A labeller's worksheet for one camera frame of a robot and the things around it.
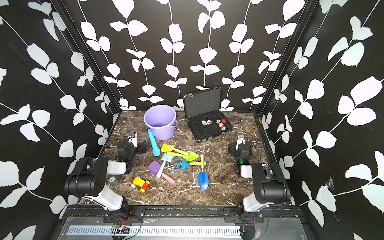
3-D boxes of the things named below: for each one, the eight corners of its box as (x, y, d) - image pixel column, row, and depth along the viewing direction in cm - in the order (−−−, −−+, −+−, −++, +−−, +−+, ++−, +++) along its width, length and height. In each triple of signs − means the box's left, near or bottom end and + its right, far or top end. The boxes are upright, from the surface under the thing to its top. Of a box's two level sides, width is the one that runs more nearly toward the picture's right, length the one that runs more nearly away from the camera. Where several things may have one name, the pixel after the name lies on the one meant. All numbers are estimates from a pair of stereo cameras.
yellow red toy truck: (131, 187, 84) (127, 184, 80) (137, 178, 88) (134, 174, 84) (146, 193, 82) (143, 190, 78) (151, 183, 86) (149, 180, 82)
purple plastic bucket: (147, 142, 104) (140, 126, 90) (153, 121, 116) (147, 105, 103) (176, 142, 104) (173, 126, 90) (178, 121, 117) (176, 105, 103)
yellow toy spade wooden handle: (161, 151, 100) (160, 149, 97) (163, 145, 103) (163, 143, 100) (189, 156, 98) (188, 154, 95) (190, 149, 101) (190, 147, 98)
